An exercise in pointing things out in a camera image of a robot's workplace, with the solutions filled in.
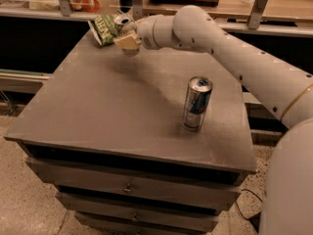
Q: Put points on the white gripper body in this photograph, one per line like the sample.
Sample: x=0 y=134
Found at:
x=146 y=33

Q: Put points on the white green 7up can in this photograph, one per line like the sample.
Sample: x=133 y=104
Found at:
x=120 y=21

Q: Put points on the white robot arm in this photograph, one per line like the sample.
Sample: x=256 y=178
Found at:
x=284 y=90

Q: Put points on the green jalapeno chip bag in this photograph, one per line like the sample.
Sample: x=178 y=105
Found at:
x=104 y=29

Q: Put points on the blue silver energy drink can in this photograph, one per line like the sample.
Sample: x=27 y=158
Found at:
x=197 y=97

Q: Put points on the grey drawer cabinet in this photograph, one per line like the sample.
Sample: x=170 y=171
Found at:
x=107 y=131

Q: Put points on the black floor power box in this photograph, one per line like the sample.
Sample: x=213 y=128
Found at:
x=255 y=221

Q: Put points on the metal shelf bracket middle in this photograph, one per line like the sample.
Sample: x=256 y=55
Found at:
x=137 y=9

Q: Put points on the metal shelf bracket right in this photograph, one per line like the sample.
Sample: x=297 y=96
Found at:
x=256 y=13

